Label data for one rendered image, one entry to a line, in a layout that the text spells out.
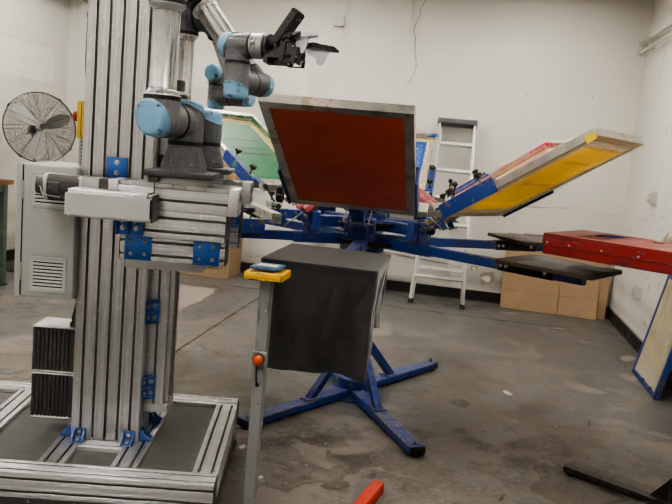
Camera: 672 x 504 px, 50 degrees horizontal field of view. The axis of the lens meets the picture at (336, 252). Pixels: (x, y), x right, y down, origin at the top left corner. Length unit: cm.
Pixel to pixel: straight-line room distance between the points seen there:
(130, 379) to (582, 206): 536
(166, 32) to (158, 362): 121
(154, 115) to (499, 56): 533
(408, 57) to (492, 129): 108
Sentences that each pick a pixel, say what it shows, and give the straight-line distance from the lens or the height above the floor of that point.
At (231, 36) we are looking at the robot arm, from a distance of 224.
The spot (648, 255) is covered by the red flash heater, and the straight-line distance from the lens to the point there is 308.
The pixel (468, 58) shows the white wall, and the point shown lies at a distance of 729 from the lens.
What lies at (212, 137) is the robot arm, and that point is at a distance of 293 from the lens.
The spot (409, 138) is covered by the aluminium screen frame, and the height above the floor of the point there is 144.
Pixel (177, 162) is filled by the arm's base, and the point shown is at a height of 129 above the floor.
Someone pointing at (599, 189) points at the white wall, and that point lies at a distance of 734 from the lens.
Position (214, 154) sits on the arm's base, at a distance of 294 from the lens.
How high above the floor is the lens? 138
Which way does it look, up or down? 8 degrees down
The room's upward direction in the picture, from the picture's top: 5 degrees clockwise
